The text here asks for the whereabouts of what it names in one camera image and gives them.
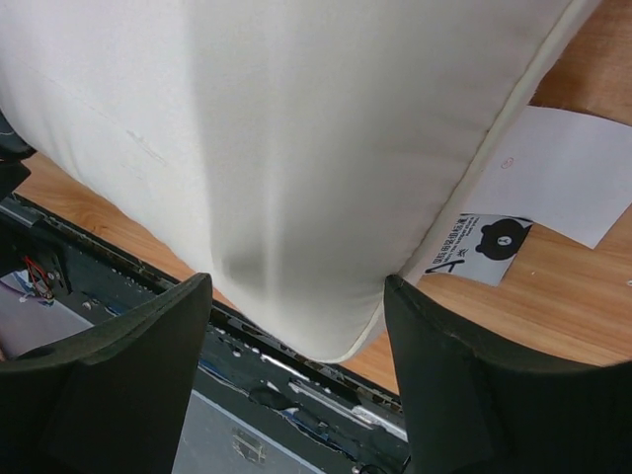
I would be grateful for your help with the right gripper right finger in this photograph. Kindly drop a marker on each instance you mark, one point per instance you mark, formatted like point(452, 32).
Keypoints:
point(476, 402)

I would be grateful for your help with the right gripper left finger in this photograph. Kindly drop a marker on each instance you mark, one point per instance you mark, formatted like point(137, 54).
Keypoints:
point(111, 399)

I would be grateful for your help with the cream white pillow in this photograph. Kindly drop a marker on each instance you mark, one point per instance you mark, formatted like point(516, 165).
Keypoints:
point(299, 152)

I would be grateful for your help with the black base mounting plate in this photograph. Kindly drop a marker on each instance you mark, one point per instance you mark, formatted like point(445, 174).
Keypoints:
point(255, 407)

